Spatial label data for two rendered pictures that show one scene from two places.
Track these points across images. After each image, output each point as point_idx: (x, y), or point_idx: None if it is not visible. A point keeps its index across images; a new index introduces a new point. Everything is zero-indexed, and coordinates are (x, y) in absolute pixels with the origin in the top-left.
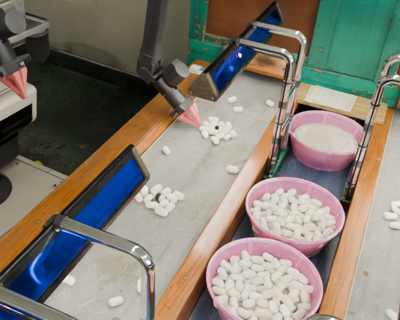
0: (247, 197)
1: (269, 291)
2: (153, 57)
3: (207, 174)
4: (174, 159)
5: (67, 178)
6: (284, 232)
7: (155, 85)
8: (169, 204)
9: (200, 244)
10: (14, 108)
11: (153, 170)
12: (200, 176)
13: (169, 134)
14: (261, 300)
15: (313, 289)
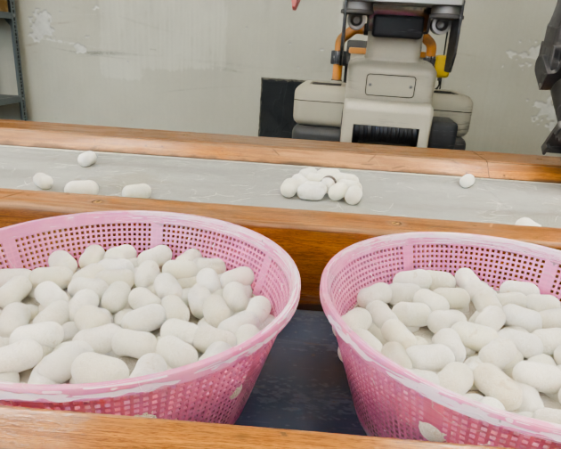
0: (436, 232)
1: (93, 311)
2: (560, 27)
3: (469, 217)
4: (459, 192)
5: (289, 138)
6: (390, 320)
7: (551, 93)
8: (310, 184)
9: (209, 207)
10: (387, 120)
11: (401, 183)
12: (452, 213)
13: (522, 185)
14: (52, 305)
15: (127, 412)
